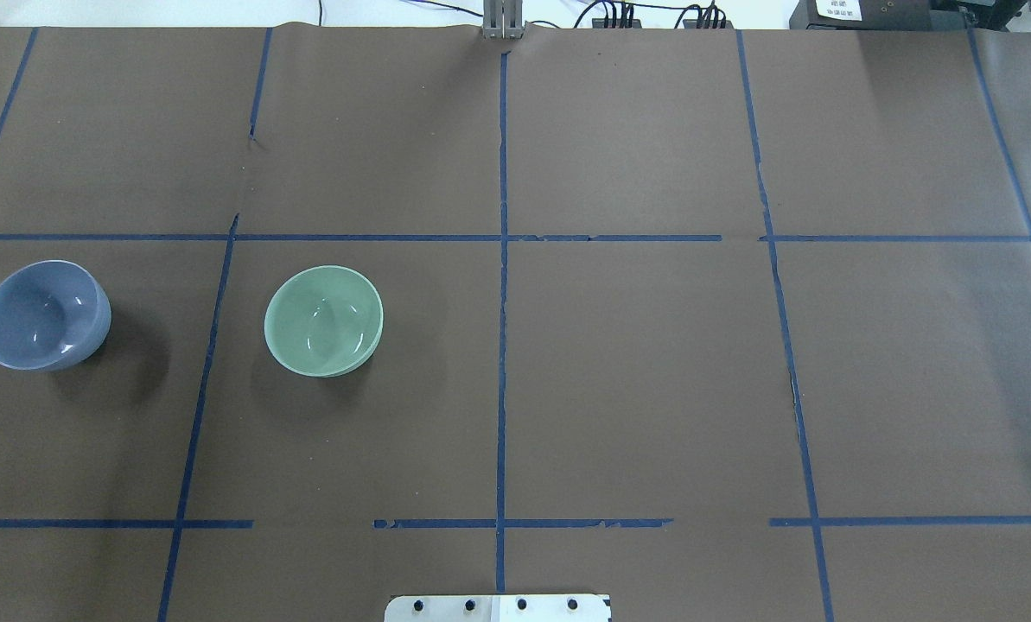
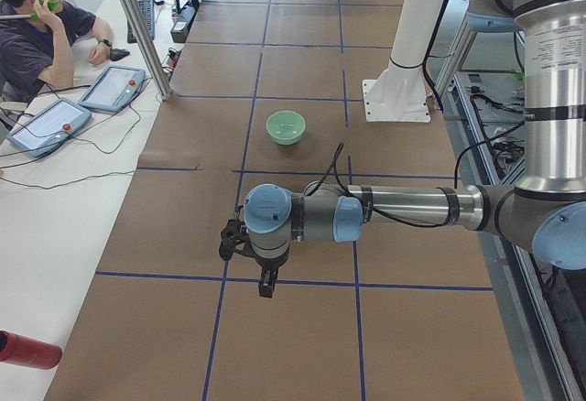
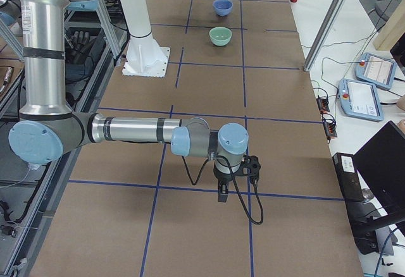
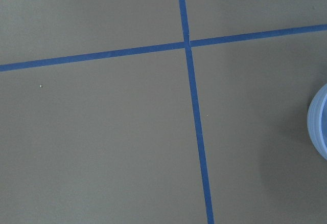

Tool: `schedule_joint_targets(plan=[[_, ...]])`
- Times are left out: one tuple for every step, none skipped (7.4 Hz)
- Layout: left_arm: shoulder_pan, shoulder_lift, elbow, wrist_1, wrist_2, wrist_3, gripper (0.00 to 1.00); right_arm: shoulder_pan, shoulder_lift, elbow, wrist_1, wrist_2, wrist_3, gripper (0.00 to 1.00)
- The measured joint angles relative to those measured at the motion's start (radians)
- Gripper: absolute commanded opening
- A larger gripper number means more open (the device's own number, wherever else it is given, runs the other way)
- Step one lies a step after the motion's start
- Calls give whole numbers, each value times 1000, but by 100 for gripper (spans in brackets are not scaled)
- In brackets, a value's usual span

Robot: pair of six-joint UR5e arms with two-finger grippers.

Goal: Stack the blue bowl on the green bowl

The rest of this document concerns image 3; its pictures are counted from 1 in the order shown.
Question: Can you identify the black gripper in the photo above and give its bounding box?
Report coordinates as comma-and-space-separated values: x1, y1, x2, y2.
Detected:
213, 162, 232, 202

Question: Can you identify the blue bowl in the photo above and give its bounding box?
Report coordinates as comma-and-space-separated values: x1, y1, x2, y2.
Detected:
213, 0, 233, 16

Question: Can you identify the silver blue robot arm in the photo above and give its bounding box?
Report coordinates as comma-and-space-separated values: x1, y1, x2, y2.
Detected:
8, 0, 256, 202

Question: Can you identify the green bowl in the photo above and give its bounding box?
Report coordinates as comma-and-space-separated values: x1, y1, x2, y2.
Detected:
209, 27, 233, 47

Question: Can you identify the black computer box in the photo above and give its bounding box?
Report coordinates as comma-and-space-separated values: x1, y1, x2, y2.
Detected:
332, 152, 365, 202

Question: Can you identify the black monitor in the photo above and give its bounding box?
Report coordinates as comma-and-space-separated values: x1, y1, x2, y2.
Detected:
353, 121, 405, 214

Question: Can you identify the near blue teach pendant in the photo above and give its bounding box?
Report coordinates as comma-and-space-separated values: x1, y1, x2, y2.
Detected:
338, 78, 384, 122

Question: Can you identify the blue teach pendant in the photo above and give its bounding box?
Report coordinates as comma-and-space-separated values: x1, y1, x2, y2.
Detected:
338, 78, 384, 122
354, 52, 397, 90

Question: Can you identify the far blue teach pendant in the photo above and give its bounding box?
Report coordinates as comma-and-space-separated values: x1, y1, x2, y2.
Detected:
354, 52, 397, 90

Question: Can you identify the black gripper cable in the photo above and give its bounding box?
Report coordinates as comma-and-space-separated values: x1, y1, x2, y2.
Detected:
182, 155, 264, 226

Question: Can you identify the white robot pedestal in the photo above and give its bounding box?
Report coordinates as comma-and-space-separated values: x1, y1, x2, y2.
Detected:
120, 0, 170, 78

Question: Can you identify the aluminium frame post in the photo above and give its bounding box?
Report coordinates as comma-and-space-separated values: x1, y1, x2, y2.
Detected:
303, 0, 346, 72

